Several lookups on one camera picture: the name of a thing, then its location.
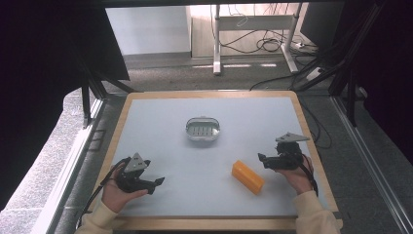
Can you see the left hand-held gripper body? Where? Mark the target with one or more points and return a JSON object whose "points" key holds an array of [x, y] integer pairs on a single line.
{"points": [[131, 182]]}

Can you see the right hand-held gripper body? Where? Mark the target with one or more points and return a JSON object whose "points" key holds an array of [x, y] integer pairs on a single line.
{"points": [[289, 156]]}

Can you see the person's left hand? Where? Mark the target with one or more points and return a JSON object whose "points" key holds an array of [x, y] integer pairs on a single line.
{"points": [[112, 195]]}

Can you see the person's right hand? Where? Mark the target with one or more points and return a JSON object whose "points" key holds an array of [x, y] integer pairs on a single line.
{"points": [[302, 182]]}

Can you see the orange soap bar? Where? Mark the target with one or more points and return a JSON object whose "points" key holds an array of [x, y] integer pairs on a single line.
{"points": [[248, 177]]}

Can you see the metal soap dish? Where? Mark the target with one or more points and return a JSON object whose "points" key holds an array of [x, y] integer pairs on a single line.
{"points": [[203, 130]]}

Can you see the white power strip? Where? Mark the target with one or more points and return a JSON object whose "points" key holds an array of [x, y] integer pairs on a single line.
{"points": [[313, 74]]}

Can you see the black metal stand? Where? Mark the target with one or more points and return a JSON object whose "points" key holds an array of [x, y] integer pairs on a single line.
{"points": [[87, 104], [350, 74]]}

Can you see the black curtain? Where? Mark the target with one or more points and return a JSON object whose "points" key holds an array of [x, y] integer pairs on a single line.
{"points": [[389, 65], [42, 81]]}

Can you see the white partition panel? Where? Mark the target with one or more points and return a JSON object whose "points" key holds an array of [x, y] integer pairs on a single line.
{"points": [[149, 31]]}

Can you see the aluminium rail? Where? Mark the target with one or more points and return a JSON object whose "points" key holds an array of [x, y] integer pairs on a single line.
{"points": [[373, 162], [61, 182]]}

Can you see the white desk frame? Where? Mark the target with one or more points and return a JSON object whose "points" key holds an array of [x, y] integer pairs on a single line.
{"points": [[217, 39]]}

